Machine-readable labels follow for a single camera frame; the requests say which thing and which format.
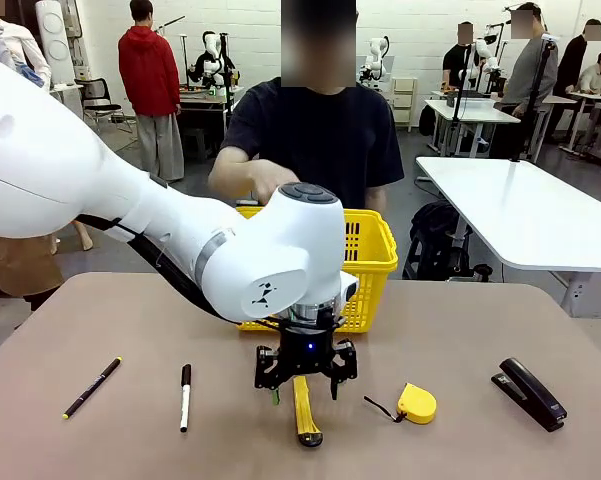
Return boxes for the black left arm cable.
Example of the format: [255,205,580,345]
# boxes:
[77,214,291,331]

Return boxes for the person in black jacket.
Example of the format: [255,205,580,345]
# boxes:
[552,18,601,99]

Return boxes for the black backpack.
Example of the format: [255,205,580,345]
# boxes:
[409,199,474,254]

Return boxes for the large white table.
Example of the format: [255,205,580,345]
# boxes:
[415,156,601,319]

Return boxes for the person in gray sweater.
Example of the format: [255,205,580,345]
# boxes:
[499,2,560,161]

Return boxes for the person in black t-shirt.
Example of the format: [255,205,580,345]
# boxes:
[442,20,481,89]

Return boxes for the person's right hand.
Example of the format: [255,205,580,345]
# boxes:
[247,162,301,206]

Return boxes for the small white table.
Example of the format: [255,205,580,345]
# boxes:
[424,98,522,156]

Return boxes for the seated person in white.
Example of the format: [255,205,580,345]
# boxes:
[577,49,601,94]

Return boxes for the black stapler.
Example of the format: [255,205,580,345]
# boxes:
[490,357,569,434]

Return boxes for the yellow black utility knife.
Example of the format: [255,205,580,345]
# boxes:
[292,375,325,449]

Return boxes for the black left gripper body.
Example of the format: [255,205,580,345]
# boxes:
[278,322,339,379]

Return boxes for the black pen yellow ends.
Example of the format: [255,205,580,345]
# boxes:
[62,356,123,420]

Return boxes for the person's left forearm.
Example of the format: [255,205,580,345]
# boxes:
[365,182,389,214]

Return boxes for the white drawer cabinet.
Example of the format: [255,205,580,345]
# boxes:
[392,75,420,126]

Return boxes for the black office chair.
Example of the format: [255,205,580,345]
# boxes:
[82,77,134,134]

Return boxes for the black tripod stand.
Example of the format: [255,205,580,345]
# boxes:
[517,34,556,164]
[448,44,470,156]

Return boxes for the person in dark t-shirt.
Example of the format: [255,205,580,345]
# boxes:
[219,0,405,211]

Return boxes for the yellow tape measure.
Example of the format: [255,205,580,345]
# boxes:
[363,382,438,425]

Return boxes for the black white marker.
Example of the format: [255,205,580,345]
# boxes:
[179,363,193,434]

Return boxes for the white standing air conditioner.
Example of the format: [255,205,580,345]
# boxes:
[34,0,76,86]

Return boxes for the yellow plastic shopping basket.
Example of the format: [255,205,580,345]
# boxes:
[235,205,399,335]

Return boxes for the person's right forearm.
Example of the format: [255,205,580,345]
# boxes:
[208,148,254,199]

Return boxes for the person in red hoodie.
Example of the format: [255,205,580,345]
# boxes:
[117,0,185,182]

